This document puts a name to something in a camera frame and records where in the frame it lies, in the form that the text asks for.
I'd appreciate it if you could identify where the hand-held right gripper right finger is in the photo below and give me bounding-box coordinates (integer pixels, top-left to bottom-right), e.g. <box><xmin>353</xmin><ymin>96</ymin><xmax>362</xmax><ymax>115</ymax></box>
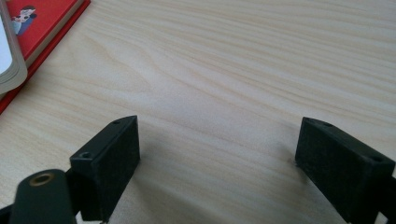
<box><xmin>294</xmin><ymin>116</ymin><xmax>396</xmax><ymax>224</ymax></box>

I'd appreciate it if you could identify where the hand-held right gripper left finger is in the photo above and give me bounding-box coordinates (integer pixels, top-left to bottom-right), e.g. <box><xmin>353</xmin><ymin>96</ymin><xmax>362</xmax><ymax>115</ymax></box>
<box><xmin>69</xmin><ymin>115</ymin><xmax>141</xmax><ymax>224</ymax></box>

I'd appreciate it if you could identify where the light blue animals picture book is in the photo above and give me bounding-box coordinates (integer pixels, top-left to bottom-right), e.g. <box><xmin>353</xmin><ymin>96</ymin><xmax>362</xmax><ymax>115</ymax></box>
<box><xmin>0</xmin><ymin>0</ymin><xmax>29</xmax><ymax>95</ymax></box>

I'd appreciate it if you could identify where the red picture book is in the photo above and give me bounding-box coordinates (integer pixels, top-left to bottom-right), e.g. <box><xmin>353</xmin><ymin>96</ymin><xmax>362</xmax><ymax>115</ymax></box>
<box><xmin>0</xmin><ymin>0</ymin><xmax>92</xmax><ymax>115</ymax></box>

